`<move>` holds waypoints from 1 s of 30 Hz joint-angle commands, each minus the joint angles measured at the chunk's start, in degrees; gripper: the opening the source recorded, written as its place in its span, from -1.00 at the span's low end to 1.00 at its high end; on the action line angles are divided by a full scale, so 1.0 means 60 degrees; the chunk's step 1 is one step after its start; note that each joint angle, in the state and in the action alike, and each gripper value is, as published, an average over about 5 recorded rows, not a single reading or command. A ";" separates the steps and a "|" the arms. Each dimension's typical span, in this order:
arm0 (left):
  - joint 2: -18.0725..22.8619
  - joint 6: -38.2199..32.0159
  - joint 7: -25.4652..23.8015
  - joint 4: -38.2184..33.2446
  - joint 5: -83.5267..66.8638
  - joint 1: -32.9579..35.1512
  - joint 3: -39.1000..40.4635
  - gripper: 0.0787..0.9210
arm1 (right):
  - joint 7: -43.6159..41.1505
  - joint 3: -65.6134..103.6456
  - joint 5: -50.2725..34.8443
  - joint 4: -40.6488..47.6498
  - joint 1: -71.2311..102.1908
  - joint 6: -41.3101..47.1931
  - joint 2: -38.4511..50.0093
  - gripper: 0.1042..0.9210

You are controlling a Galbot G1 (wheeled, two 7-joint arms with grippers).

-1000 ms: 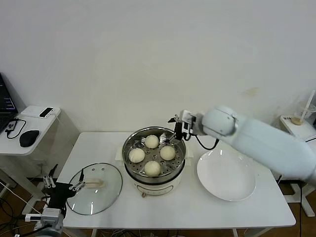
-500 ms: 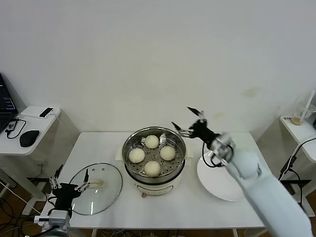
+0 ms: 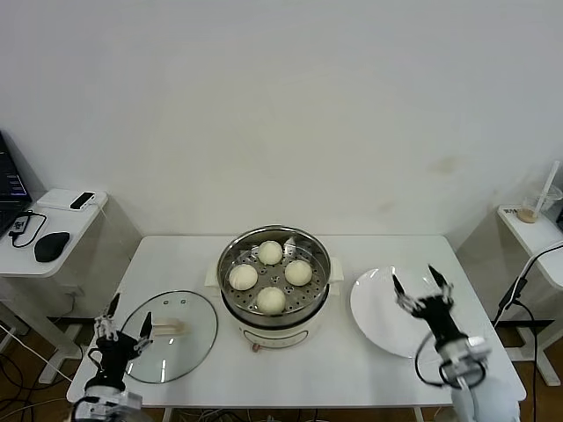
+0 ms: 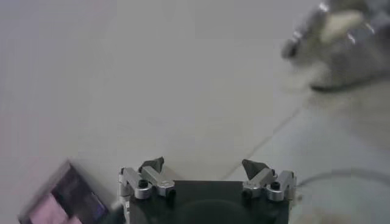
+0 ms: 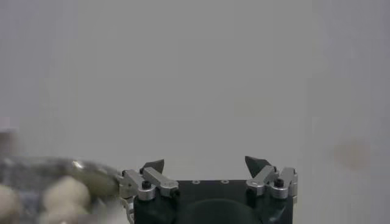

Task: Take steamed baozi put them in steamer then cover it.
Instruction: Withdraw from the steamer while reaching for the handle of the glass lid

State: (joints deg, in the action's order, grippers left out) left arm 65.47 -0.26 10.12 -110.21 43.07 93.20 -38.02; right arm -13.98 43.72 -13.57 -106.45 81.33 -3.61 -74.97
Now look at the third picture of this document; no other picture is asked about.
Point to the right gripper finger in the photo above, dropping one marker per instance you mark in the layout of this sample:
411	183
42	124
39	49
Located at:
444	293
407	304

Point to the cream electric cooker base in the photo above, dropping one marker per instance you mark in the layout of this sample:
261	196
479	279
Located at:
281	334

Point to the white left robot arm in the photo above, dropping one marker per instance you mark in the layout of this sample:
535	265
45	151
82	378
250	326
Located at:
101	406

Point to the black computer mouse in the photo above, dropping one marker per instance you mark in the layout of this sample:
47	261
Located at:
52	245

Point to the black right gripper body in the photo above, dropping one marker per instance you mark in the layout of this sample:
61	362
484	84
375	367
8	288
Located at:
440	318

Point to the stainless steel steamer basket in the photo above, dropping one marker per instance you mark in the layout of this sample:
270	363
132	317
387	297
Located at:
316	264

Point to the clear plastic cup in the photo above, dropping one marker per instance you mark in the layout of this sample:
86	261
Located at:
534	208

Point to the white wall outlet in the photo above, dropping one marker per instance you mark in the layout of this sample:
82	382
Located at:
75	290

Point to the flat white box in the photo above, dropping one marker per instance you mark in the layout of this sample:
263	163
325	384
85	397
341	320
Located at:
55	200

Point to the black laptop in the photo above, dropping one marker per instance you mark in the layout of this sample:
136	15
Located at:
11	184

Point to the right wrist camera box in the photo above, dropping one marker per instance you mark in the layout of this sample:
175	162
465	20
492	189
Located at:
477	347

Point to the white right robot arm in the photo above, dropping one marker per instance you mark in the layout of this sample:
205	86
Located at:
484	400

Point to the white steamed baozi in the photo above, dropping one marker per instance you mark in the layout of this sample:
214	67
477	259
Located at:
298	272
269	252
271	300
243	277

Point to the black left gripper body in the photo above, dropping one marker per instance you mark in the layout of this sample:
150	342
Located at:
114	356

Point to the white drinking straw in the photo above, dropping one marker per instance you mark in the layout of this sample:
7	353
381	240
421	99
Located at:
552	180

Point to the white round plate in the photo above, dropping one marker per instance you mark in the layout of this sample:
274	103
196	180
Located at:
378	307

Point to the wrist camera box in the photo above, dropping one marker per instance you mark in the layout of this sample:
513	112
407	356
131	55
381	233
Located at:
132	401
477	347

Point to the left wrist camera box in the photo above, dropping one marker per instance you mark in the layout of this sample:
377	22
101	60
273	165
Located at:
132	401

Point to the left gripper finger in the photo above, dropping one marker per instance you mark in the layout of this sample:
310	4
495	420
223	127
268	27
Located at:
105	329
145	340

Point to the small black and white device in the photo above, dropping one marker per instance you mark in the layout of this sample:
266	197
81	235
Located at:
83	200

